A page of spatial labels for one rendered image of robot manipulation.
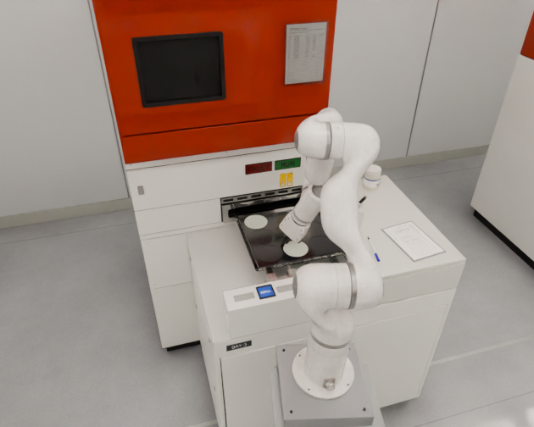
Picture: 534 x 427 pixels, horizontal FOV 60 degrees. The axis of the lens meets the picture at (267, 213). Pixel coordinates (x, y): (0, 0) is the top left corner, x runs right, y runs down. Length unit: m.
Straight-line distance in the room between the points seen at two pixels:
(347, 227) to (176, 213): 1.00
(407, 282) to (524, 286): 1.70
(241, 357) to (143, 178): 0.79
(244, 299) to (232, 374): 0.34
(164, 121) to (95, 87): 1.62
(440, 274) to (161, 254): 1.18
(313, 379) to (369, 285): 0.39
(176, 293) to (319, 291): 1.25
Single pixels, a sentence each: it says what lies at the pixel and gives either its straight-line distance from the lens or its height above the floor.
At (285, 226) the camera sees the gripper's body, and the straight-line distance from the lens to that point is 1.78.
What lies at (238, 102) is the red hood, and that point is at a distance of 1.76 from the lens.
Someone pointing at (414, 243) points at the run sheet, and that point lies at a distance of 1.85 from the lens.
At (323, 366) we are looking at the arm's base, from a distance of 1.39.
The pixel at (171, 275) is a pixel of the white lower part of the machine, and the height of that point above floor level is 0.58.
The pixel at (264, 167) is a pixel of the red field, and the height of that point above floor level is 1.10.
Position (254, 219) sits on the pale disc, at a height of 0.90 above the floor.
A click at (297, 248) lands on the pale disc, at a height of 0.90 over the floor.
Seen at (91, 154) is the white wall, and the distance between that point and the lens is 3.53.
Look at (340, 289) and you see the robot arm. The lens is 1.17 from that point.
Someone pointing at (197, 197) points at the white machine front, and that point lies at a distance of 1.98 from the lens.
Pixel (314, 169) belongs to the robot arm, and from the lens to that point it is 1.50.
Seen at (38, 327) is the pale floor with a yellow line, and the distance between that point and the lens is 3.03.
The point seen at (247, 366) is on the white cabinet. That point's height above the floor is 0.65.
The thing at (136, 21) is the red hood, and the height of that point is 1.73.
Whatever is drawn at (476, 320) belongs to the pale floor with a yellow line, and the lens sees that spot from 3.04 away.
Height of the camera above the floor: 2.10
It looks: 36 degrees down
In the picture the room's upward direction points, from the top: straight up
